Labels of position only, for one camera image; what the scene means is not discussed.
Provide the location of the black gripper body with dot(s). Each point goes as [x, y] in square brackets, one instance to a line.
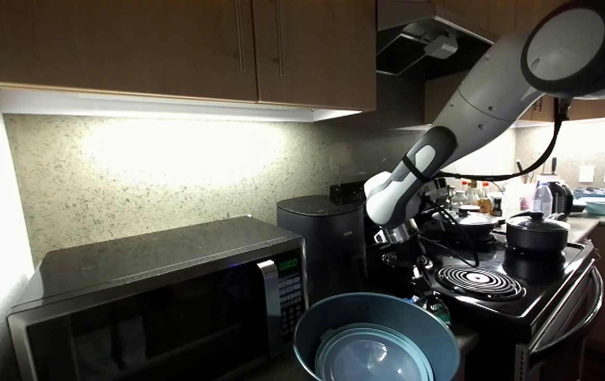
[415, 271]

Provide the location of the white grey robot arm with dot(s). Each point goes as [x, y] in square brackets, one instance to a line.
[564, 56]

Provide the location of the blue bowl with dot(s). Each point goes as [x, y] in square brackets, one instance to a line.
[374, 336]

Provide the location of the black frying pan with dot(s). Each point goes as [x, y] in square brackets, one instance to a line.
[473, 224]

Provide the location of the dark grey air fryer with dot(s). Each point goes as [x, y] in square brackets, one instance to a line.
[332, 242]

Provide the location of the black electric stove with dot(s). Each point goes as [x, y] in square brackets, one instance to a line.
[530, 314]

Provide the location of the black pot with lid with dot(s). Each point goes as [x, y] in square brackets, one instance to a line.
[534, 234]

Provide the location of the electric kettle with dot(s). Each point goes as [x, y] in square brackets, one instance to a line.
[553, 197]

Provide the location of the light blue dish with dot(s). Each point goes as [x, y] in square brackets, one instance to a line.
[595, 207]

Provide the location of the steel black microwave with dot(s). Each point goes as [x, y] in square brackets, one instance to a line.
[198, 302]

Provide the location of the range hood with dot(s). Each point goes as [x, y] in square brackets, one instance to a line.
[428, 48]

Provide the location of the wooden upper cabinet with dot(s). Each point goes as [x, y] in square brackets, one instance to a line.
[316, 53]

